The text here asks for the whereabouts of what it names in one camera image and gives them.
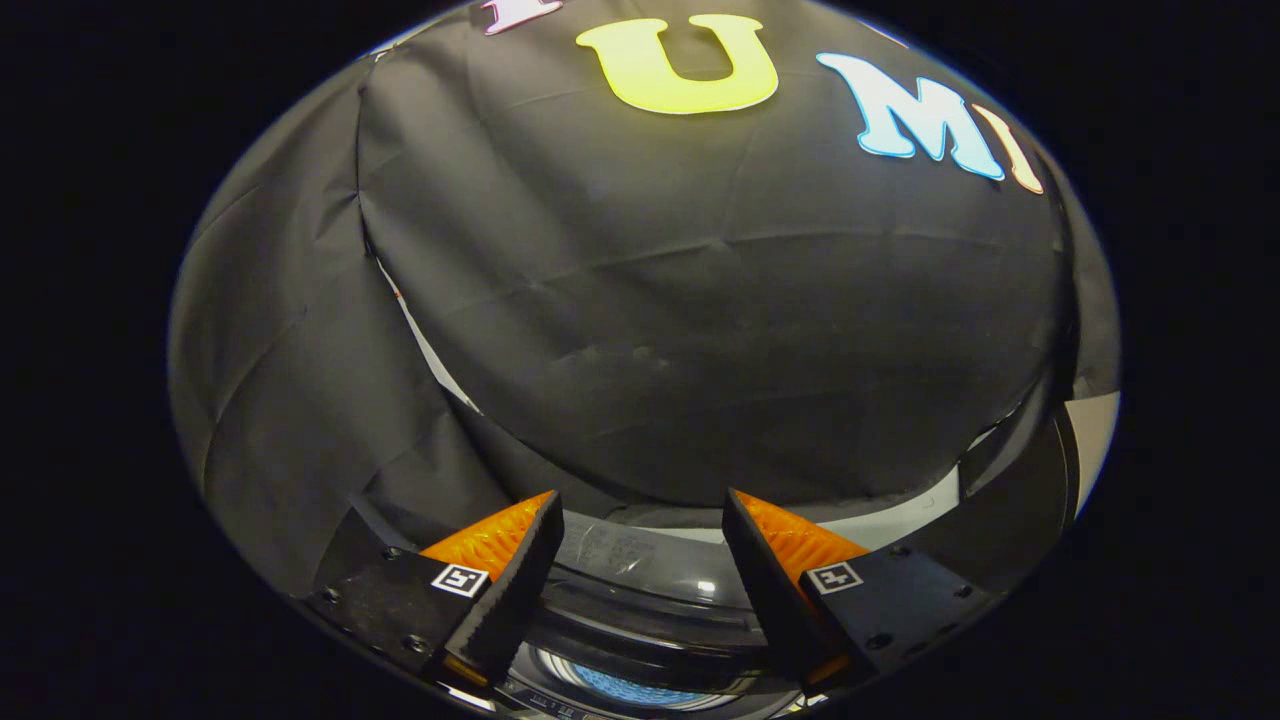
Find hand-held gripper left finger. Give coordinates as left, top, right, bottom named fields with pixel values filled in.
left=305, top=489, right=566, bottom=691

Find grey washing machine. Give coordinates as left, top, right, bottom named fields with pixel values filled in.
left=310, top=465, right=1001, bottom=717

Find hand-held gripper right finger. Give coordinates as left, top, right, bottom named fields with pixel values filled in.
left=722, top=487, right=996, bottom=696

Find light blue polo shirt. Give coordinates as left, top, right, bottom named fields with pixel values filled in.
left=568, top=660, right=706, bottom=708

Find black backdrop cloth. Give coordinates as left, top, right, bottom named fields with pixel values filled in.
left=168, top=0, right=1121, bottom=601

